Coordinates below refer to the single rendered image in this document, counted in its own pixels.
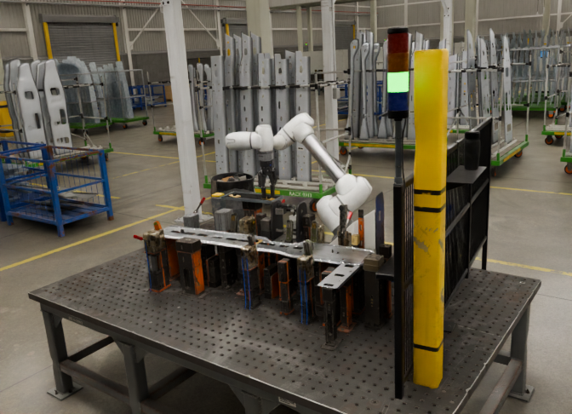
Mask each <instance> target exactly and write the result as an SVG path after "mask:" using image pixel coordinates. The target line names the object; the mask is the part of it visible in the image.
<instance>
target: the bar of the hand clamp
mask: <svg viewBox="0 0 572 414"><path fill-rule="evenodd" d="M339 210H340V227H339V236H341V233H340V232H341V231H342V228H344V237H345V232H346V224H347V204H340V206H339Z"/></svg>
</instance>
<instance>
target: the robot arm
mask: <svg viewBox="0 0 572 414"><path fill-rule="evenodd" d="M313 126H314V120H313V119H312V118H311V117H310V116H309V115H308V114H307V113H301V114H299V115H297V116H295V117H294V118H292V119H291V120H290V121H289V122H288V123H286V125H285V126H284V127H283V128H282V129H281V130H280V131H279V132H278V133H277V135H275V136H273V133H272V128H271V126H270V125H268V124H259V125H258V126H257V127H256V130H255V132H233V133H230V134H229V135H227V136H226V147H227V148H229V149H231V150H237V151H246V150H249V149H256V150H258V155H259V160H260V167H261V170H260V171H258V172H257V173H258V187H260V188H261V193H262V198H264V199H266V188H265V184H266V178H267V176H269V179H270V182H271V185H270V189H271V196H275V185H276V183H277V176H276V168H272V160H273V148H275V149H276V150H279V151H281V150H284V149H286V148H287V147H289V146H291V145H292V144H294V143H295V142H296V141H298V142H299V143H300V144H303V145H304V146H305V148H306V149H307V150H308V151H309V153H310V154H311V155H312V156H313V157H314V158H315V159H316V160H317V162H318V163H319V164H320V165H321V167H322V168H323V169H324V170H325V172H326V173H327V174H328V175H329V177H330V178H331V179H332V180H333V182H334V183H335V190H336V192H337V193H338V194H337V195H336V196H334V197H332V196H331V195H327V196H324V197H322V198H321V199H320V200H319V201H318V202H317V213H318V215H319V217H320V219H321V220H322V221H323V223H324V224H325V226H326V227H327V228H328V229H329V230H330V231H331V232H332V234H333V235H334V237H333V238H332V240H331V242H332V241H334V240H335V239H336V238H337V237H338V235H337V231H338V230H339V227H340V210H339V206H340V204H347V215H348V214H349V212H350V211H351V212H353V211H354V210H356V209H357V208H359V207H360V206H361V205H362V204H363V203H364V202H365V201H366V200H367V199H368V198H369V195H370V194H371V191H372V187H371V186H370V184H369V182H368V181H367V180H366V179H365V178H363V177H361V176H359V177H358V178H356V177H355V176H354V175H349V174H347V173H346V172H345V171H344V170H343V169H342V168H341V167H340V166H339V164H338V163H337V162H336V161H335V159H334V158H333V157H332V156H331V155H330V153H329V152H328V150H327V149H326V148H325V147H324V146H323V144H322V143H321V142H320V141H319V139H318V138H317V137H316V136H315V135H314V130H313V128H312V127H313Z"/></svg>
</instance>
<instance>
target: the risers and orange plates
mask: <svg viewBox="0 0 572 414"><path fill-rule="evenodd" d="M201 247H202V249H201V258H202V267H203V281H204V285H207V286H208V287H212V288H217V287H218V286H220V285H221V277H220V259H219V255H218V254H215V246H214V245H213V244H201ZM298 286H299V287H298V291H299V294H298V298H299V300H300V284H299V282H298ZM264 287H265V292H264V295H265V298H266V299H274V298H275V297H276V296H278V295H279V285H278V272H277V264H276V263H272V264H270V265H269V266H267V267H266V268H264Z"/></svg>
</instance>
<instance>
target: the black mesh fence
mask: <svg viewBox="0 0 572 414"><path fill-rule="evenodd" d="M492 124H493V117H487V118H486V119H485V120H484V121H483V122H482V123H480V124H479V125H478V126H476V127H475V128H473V129H472V130H476V131H479V132H480V138H479V139H480V154H479V164H478V166H483V167H487V168H486V169H485V170H484V172H483V173H482V174H481V175H480V176H479V177H478V178H477V179H476V180H475V181H474V182H473V183H472V184H466V185H464V186H461V189H460V187H457V193H456V188H454V197H453V189H451V190H448V193H447V191H446V209H445V211H446V216H445V218H446V224H445V256H444V259H445V267H444V269H445V271H444V303H443V314H444V313H445V312H446V310H447V308H448V306H449V304H450V303H451V301H452V299H453V298H454V296H455V293H456V292H457V290H458V289H459V287H460V285H461V283H462V281H463V279H468V278H469V269H470V267H471V266H472V264H473V262H474V261H475V259H476V257H477V255H478V253H479V251H480V250H481V248H482V247H483V251H482V269H483V270H487V255H488V233H489V190H490V168H491V147H492ZM464 140H465V135H463V136H462V137H461V138H460V139H459V140H457V141H459V142H460V144H459V166H460V165H464ZM460 145H461V149H460ZM457 150H458V143H456V142H454V143H453V144H451V145H450V146H449V147H447V161H446V164H447V173H446V175H447V177H448V176H449V175H450V174H451V173H452V172H453V171H454V170H455V168H457ZM454 151H455V155H454ZM461 153H462V156H461ZM451 159H452V167H451ZM462 160H463V163H462ZM404 180H405V188H406V196H405V194H404V196H403V185H402V186H393V255H394V354H395V357H394V375H395V398H396V399H400V400H401V399H402V398H403V397H404V384H405V382H406V381H407V379H408V377H409V375H410V373H411V371H412V370H413V369H414V354H413V350H414V348H413V339H414V337H413V327H414V325H413V316H414V314H413V304H414V302H413V292H414V290H413V280H414V266H413V255H414V253H413V243H414V241H413V230H414V229H413V217H414V216H413V204H414V203H413V191H414V189H413V182H414V172H413V173H412V174H410V175H409V176H407V177H406V178H405V179H404ZM411 184H412V191H411ZM407 188H408V194H407ZM411 193H412V204H411ZM461 193H462V196H461ZM447 195H448V198H447ZM407 196H408V208H407ZM457 197H458V202H457ZM405 198H406V209H405ZM462 199H463V202H462ZM450 202H451V209H450ZM454 202H455V206H454ZM463 203H464V204H463ZM458 205H459V210H458ZM411 206H412V217H411ZM448 207H449V213H448ZM407 210H408V221H407ZM405 211H406V223H405ZM448 215H449V218H448ZM451 215H452V219H451ZM411 219H412V230H411ZM407 223H408V234H407ZM405 225H406V236H405ZM455 225H456V230H455ZM460 228H461V229H460ZM452 229H453V236H452ZM461 231H462V233H461ZM411 232H412V243H411ZM456 233H457V238H456ZM462 235H463V238H462ZM407 237H408V247H407ZM446 237H447V244H446ZM405 239H406V249H405ZM453 240H454V245H453ZM457 241H458V245H457ZM449 242H450V249H449ZM411 245H412V255H411ZM470 247H471V248H470ZM458 249H459V252H458ZM407 250H408V260H407ZM405 251H406V262H405ZM447 251H448V254H447ZM454 252H455V253H454ZM454 255H455V257H454ZM447 256H448V261H447ZM450 256H451V258H450ZM411 257H412V267H411ZM450 260H451V263H450ZM407 263H408V272H407ZM405 264H406V275H405ZM460 264H461V266H460ZM451 268H452V275H451ZM448 269H449V271H448ZM461 269H462V270H463V271H462V270H461ZM455 270H456V274H455ZM448 274H449V277H448ZM445 278H446V284H445ZM456 278H457V280H456ZM452 279H453V283H452ZM411 282H412V292H411ZM445 287H446V290H445ZM407 288H408V298H407ZM405 290H406V300H405ZM411 295H412V304H411ZM446 296H447V298H446ZM407 300H408V310H407ZM405 303H406V313H405ZM411 307H412V316H411ZM407 313H408V322H407ZM405 315H406V324H405ZM411 319H412V328H411ZM407 325H408V334H407ZM405 327H406V336H405ZM454 327H455V322H450V321H445V320H444V321H443V332H448V333H451V332H452V330H453V329H454ZM407 337H408V346H407ZM405 339H406V348H405ZM407 349H408V358H407ZM405 351H406V360H405ZM407 361H408V364H407ZM405 363H406V367H405Z"/></svg>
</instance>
